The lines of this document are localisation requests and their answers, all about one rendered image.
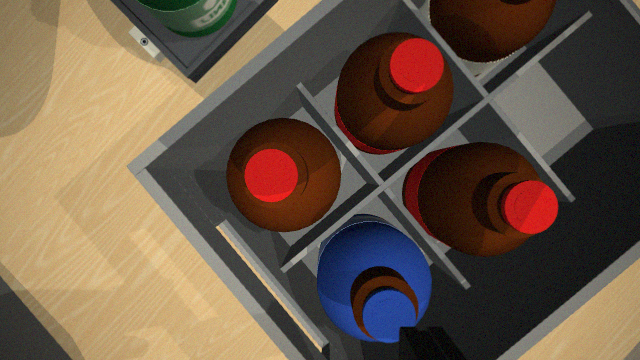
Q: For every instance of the brown bottle with red cap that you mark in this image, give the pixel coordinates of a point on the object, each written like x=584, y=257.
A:
x=392, y=94
x=470, y=196
x=283, y=175

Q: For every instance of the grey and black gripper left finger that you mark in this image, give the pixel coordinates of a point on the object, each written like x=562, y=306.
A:
x=413, y=345

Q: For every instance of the blue bottle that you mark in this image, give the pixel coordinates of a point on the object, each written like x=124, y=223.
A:
x=372, y=279

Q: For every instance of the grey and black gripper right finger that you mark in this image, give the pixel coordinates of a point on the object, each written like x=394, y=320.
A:
x=442, y=344

